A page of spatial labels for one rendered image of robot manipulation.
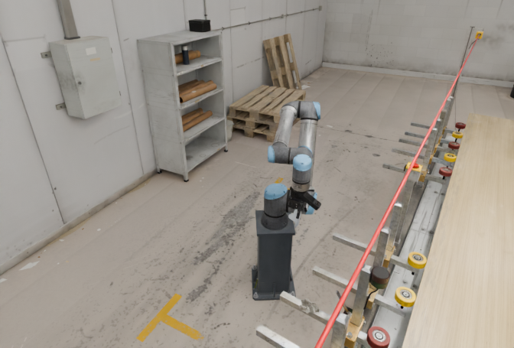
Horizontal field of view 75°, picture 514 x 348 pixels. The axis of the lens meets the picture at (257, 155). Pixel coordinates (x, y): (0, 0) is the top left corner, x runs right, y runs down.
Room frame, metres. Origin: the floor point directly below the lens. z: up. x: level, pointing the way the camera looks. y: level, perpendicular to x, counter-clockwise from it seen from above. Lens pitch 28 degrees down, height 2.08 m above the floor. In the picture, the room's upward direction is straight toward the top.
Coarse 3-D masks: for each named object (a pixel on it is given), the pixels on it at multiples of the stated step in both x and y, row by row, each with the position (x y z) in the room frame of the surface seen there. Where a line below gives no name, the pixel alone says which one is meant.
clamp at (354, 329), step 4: (364, 320) 0.89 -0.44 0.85; (348, 324) 0.86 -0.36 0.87; (352, 324) 0.86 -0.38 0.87; (360, 324) 0.86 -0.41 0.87; (364, 324) 0.88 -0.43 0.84; (348, 328) 0.85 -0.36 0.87; (352, 328) 0.85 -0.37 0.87; (356, 328) 0.85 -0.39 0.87; (360, 328) 0.85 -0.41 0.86; (352, 332) 0.83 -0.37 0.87; (356, 332) 0.83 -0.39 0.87; (356, 336) 0.82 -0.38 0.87; (348, 340) 0.80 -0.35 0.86; (352, 340) 0.80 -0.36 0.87; (344, 344) 0.81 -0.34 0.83; (348, 344) 0.80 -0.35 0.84; (352, 344) 0.79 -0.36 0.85
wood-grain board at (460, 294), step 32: (480, 128) 2.76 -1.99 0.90; (512, 128) 2.76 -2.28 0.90; (480, 160) 2.17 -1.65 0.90; (512, 160) 2.17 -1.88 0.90; (448, 192) 1.75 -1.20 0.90; (480, 192) 1.75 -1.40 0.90; (512, 192) 1.75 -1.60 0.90; (448, 224) 1.44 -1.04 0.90; (480, 224) 1.44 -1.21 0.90; (512, 224) 1.44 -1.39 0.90; (448, 256) 1.20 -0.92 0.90; (480, 256) 1.20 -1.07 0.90; (512, 256) 1.20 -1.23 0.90; (448, 288) 1.01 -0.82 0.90; (480, 288) 1.01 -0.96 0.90; (512, 288) 1.01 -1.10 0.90; (416, 320) 0.86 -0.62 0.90; (448, 320) 0.86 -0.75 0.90; (480, 320) 0.86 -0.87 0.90; (512, 320) 0.86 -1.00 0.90
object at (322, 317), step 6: (282, 294) 1.01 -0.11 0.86; (288, 294) 1.01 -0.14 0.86; (282, 300) 1.00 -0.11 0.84; (288, 300) 0.99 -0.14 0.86; (294, 300) 0.99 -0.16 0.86; (300, 300) 0.99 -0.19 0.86; (294, 306) 0.97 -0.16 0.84; (318, 312) 0.93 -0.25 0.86; (324, 312) 0.93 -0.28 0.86; (318, 318) 0.91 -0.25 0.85; (324, 318) 0.90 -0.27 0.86; (360, 336) 0.82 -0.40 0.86; (366, 336) 0.82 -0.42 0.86; (360, 342) 0.81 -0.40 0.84; (366, 342) 0.80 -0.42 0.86
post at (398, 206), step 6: (396, 204) 1.29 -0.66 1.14; (402, 204) 1.29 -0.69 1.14; (396, 210) 1.28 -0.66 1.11; (396, 216) 1.28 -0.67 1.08; (390, 222) 1.29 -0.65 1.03; (396, 222) 1.28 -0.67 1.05; (390, 228) 1.29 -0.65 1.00; (396, 228) 1.27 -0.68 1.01; (390, 234) 1.28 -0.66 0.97; (390, 240) 1.28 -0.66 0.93; (390, 246) 1.28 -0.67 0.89
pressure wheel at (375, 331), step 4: (372, 328) 0.82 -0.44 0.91; (376, 328) 0.82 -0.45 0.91; (380, 328) 0.82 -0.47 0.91; (368, 332) 0.81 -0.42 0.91; (372, 332) 0.81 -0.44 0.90; (376, 332) 0.81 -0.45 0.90; (380, 332) 0.81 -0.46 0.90; (384, 332) 0.81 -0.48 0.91; (368, 336) 0.79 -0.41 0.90; (372, 336) 0.79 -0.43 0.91; (376, 336) 0.79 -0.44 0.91; (380, 336) 0.79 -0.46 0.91; (384, 336) 0.79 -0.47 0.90; (388, 336) 0.79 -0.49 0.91; (368, 340) 0.79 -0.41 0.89; (372, 340) 0.77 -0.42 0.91; (376, 340) 0.77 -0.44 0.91; (380, 340) 0.77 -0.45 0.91; (384, 340) 0.77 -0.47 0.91; (388, 340) 0.77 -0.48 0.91; (372, 344) 0.77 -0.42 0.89; (376, 344) 0.76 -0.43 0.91; (380, 344) 0.76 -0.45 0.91; (384, 344) 0.76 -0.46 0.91; (388, 344) 0.76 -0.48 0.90
